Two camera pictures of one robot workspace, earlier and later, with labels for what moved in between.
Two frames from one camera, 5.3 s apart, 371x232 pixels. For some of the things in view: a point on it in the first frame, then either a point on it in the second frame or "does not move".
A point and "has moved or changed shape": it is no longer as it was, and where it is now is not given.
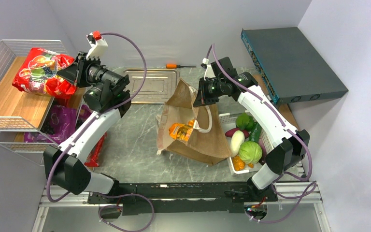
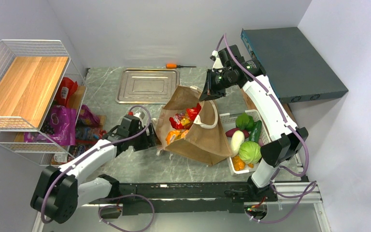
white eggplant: x=237 y=137 does not move
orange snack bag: x=180 y=131 has moved or changed shape
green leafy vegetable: x=244 y=122 does not move
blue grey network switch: x=292 y=69 does not move
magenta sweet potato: x=230 y=132 does not move
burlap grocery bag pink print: x=195 y=132 does not move
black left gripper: x=78 y=69 -> x=150 y=140
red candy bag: x=38 y=74 -> x=184 y=121
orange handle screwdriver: x=172 y=65 does not move
